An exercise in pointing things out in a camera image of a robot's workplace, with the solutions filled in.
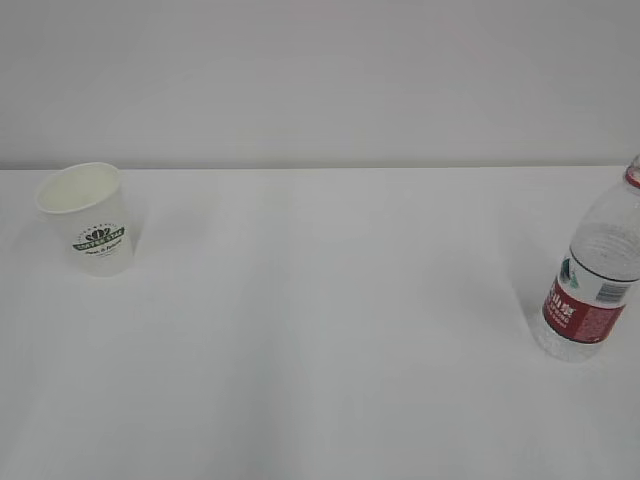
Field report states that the white paper cup green logo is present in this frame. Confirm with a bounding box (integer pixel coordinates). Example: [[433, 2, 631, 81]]
[[35, 162, 133, 277]]

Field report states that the clear water bottle red label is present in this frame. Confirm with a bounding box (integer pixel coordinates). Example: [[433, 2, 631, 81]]
[[531, 158, 639, 362]]

